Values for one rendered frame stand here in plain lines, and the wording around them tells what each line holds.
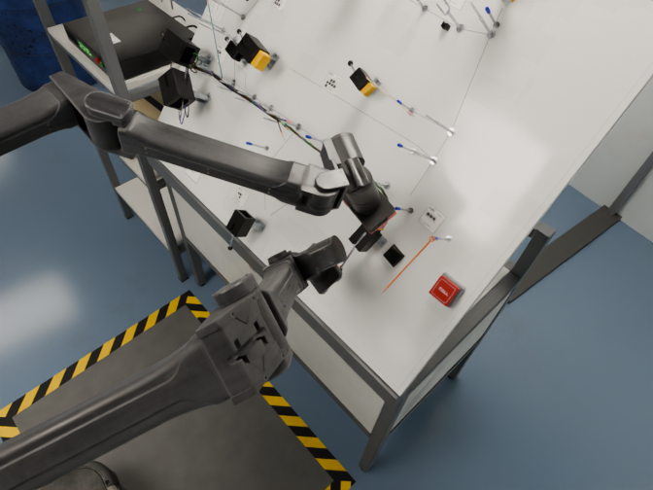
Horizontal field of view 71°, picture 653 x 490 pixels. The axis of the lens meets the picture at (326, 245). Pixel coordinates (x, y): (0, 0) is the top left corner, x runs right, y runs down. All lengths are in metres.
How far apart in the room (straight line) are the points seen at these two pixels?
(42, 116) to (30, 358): 1.68
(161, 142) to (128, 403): 0.48
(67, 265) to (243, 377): 2.27
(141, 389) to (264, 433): 1.59
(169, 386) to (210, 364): 0.04
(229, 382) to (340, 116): 0.90
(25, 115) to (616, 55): 1.03
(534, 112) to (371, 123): 0.37
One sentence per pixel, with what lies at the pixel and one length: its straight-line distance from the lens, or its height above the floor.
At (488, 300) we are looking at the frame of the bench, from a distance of 1.45.
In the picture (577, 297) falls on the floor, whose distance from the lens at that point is 2.70.
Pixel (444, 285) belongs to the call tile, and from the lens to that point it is 1.03.
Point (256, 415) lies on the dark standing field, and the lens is 2.05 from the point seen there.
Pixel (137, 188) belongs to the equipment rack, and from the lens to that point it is 2.55.
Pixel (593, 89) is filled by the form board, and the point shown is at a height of 1.47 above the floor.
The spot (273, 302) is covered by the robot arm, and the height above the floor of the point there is 1.47.
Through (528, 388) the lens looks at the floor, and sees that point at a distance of 2.31.
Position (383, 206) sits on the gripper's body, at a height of 1.30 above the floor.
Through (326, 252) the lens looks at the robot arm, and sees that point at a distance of 0.88.
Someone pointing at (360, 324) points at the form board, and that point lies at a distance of 1.17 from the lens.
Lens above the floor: 1.94
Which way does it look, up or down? 51 degrees down
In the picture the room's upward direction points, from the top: 5 degrees clockwise
